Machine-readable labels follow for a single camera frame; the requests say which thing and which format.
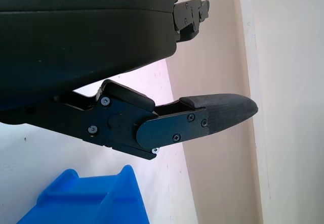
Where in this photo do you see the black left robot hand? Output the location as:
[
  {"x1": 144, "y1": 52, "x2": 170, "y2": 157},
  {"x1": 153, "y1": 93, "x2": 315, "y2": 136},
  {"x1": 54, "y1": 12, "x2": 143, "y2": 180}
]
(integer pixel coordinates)
[{"x1": 0, "y1": 0, "x2": 258, "y2": 161}]

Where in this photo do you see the blue plastic tray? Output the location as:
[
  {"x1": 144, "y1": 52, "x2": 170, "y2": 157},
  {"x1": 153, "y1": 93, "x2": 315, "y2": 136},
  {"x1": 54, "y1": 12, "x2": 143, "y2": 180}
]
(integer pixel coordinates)
[{"x1": 16, "y1": 164, "x2": 150, "y2": 224}]

